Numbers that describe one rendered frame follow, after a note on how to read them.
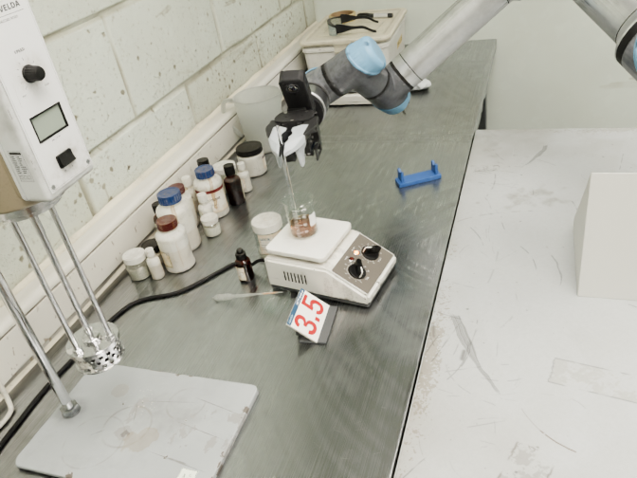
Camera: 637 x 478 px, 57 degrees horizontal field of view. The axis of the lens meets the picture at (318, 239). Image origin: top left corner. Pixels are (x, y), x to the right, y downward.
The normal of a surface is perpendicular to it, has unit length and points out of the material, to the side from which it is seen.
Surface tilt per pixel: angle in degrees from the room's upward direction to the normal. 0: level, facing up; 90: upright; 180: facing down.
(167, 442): 0
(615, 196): 90
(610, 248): 90
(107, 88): 90
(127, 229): 90
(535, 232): 0
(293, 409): 0
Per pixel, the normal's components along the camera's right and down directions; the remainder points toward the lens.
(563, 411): -0.15, -0.83
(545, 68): -0.30, 0.56
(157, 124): 0.94, 0.05
